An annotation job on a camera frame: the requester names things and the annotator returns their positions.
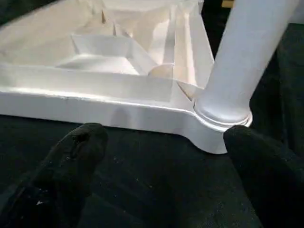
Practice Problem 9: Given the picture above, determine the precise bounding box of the white plastic table top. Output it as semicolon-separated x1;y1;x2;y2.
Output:
0;0;254;155

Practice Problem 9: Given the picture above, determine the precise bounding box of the black floor mat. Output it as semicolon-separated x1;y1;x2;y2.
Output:
0;0;304;228

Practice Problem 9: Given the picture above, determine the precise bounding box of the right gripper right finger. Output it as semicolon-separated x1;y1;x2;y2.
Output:
223;124;304;228

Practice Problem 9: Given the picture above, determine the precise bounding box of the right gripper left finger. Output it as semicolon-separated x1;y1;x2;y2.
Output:
0;122;109;228

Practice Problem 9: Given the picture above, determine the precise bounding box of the white plastic table leg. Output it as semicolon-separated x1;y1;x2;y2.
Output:
193;0;300;127

